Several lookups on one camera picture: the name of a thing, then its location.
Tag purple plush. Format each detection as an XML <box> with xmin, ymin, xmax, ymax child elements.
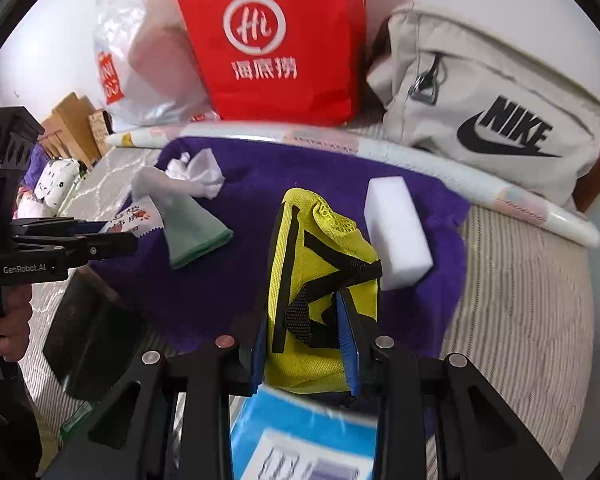
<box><xmin>22</xmin><ymin>144</ymin><xmax>49</xmax><ymax>196</ymax></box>

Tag white sponge block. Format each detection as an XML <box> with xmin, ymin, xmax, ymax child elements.
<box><xmin>363</xmin><ymin>177</ymin><xmax>435</xmax><ymax>292</ymax></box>

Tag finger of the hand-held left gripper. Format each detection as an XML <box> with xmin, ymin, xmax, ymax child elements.
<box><xmin>12</xmin><ymin>216</ymin><xmax>107</xmax><ymax>236</ymax></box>
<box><xmin>9</xmin><ymin>233</ymin><xmax>139</xmax><ymax>261</ymax></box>

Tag wooden headboard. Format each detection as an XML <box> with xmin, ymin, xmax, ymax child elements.
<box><xmin>39</xmin><ymin>91</ymin><xmax>109</xmax><ymax>161</ymax></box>

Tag red paper bag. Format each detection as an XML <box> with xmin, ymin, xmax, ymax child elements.
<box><xmin>170</xmin><ymin>0</ymin><xmax>369</xmax><ymax>126</ymax></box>

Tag small green packet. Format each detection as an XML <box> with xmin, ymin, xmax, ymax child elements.
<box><xmin>57</xmin><ymin>399</ymin><xmax>101</xmax><ymax>446</ymax></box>

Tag brown printed frame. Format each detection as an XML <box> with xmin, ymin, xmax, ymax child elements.
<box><xmin>87</xmin><ymin>108</ymin><xmax>116</xmax><ymax>159</ymax></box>

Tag white plastic bag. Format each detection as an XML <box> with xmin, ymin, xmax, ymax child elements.
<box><xmin>92</xmin><ymin>0</ymin><xmax>222</xmax><ymax>129</ymax></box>

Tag blue tissue pack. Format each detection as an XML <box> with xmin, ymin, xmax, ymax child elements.
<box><xmin>229</xmin><ymin>384</ymin><xmax>381</xmax><ymax>480</ymax></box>

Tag yellow mesh pouch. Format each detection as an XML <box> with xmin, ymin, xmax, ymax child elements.
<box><xmin>252</xmin><ymin>187</ymin><xmax>384</xmax><ymax>395</ymax></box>

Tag grey waist bag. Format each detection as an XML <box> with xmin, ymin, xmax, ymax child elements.
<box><xmin>367</xmin><ymin>2</ymin><xmax>600</xmax><ymax>209</ymax></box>

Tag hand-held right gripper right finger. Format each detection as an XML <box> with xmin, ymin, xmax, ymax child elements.
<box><xmin>336</xmin><ymin>287</ymin><xmax>566</xmax><ymax>480</ymax></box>

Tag white spotted plush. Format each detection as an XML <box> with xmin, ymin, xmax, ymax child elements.
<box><xmin>32</xmin><ymin>157</ymin><xmax>84</xmax><ymax>211</ymax></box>

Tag brown wooden door frame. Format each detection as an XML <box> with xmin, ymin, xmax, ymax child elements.
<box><xmin>572</xmin><ymin>157</ymin><xmax>600</xmax><ymax>214</ymax></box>

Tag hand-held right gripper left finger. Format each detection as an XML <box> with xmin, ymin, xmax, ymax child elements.
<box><xmin>42</xmin><ymin>310</ymin><xmax>270</xmax><ymax>480</ymax></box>

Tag black tea tin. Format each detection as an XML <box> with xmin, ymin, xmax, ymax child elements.
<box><xmin>42</xmin><ymin>272</ymin><xmax>149</xmax><ymax>401</ymax></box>

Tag rolled white paper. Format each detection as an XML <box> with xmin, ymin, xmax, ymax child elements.
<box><xmin>104</xmin><ymin>120</ymin><xmax>600</xmax><ymax>249</ymax></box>

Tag purple towel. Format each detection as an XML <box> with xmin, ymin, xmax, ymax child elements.
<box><xmin>87</xmin><ymin>134</ymin><xmax>474</xmax><ymax>461</ymax></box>

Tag person's left hand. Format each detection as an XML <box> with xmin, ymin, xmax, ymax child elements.
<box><xmin>0</xmin><ymin>281</ymin><xmax>32</xmax><ymax>382</ymax></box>

